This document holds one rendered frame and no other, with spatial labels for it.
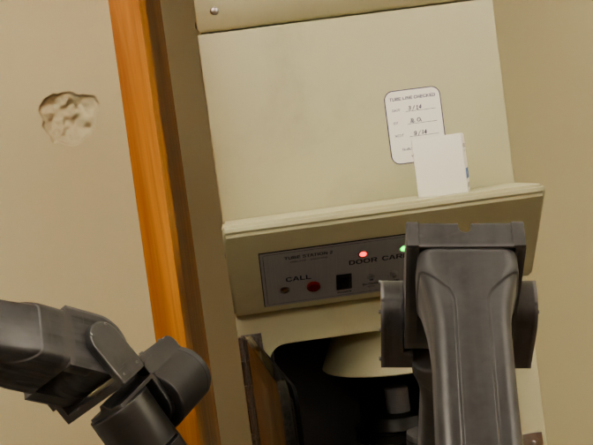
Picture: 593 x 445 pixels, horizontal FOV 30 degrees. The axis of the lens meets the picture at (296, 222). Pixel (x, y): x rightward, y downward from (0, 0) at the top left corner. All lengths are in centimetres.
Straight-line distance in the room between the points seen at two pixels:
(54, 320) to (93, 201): 71
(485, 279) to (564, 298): 102
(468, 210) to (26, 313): 44
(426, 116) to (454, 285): 54
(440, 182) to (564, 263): 60
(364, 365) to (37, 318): 44
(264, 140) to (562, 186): 63
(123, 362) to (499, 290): 38
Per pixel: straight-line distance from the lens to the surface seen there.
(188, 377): 101
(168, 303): 111
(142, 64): 110
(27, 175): 164
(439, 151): 112
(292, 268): 112
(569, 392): 173
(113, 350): 95
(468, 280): 69
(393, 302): 77
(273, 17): 120
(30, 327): 92
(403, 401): 132
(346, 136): 119
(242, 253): 109
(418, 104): 120
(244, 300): 115
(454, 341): 66
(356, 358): 125
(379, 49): 120
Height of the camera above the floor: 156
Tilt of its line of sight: 3 degrees down
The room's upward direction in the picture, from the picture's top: 8 degrees counter-clockwise
